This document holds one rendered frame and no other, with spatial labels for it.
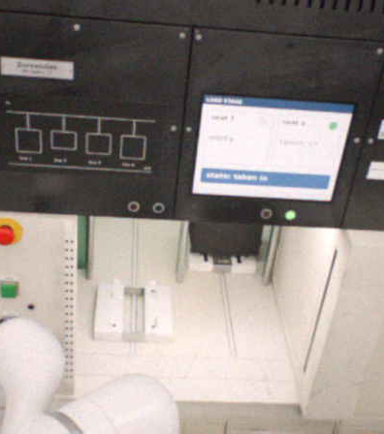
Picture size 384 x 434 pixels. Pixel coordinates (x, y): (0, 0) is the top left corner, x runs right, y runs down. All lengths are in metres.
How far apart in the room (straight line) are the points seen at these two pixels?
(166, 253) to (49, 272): 0.77
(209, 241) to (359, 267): 0.71
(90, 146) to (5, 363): 0.55
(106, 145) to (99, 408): 0.62
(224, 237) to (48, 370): 1.28
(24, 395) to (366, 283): 0.88
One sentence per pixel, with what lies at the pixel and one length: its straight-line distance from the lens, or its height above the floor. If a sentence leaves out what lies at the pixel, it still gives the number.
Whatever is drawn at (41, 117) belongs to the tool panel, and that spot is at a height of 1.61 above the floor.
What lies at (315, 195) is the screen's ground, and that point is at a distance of 1.41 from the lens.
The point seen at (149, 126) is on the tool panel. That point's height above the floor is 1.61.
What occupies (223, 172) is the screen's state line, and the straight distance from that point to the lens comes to 1.35.
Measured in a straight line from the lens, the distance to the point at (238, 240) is 2.08.
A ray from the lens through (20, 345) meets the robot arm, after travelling 0.88.
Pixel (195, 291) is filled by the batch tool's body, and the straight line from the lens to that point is 2.07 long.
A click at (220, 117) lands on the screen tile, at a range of 1.29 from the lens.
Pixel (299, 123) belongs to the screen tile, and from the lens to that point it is 1.32.
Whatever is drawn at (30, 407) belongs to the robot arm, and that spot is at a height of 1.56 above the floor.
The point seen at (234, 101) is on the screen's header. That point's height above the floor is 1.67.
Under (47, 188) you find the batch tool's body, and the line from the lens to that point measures 1.37.
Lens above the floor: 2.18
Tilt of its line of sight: 33 degrees down
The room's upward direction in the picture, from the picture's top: 7 degrees clockwise
